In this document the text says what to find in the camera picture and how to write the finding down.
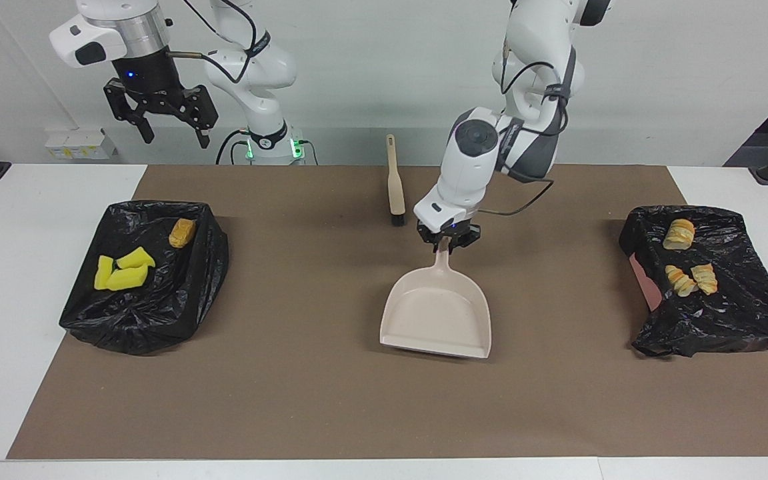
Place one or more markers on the black plastic trash bag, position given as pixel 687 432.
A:
pixel 157 313
pixel 737 313

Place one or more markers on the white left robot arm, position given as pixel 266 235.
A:
pixel 470 166

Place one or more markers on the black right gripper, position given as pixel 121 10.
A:
pixel 147 76

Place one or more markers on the yellow notched sponge piece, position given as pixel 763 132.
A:
pixel 129 278

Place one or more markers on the white wall socket box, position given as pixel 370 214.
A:
pixel 80 145

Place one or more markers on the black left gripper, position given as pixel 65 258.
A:
pixel 450 233

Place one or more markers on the pink plastic bin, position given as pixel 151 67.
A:
pixel 644 283

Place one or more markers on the beige brush with black bristles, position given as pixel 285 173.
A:
pixel 396 193

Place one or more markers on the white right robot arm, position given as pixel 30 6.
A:
pixel 257 66

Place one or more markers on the pale bread chunk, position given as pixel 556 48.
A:
pixel 679 234
pixel 680 281

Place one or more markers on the beige plastic dustpan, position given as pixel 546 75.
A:
pixel 437 313

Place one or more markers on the brown table mat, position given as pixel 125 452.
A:
pixel 224 400

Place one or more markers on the orange striped croissant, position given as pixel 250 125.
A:
pixel 705 278

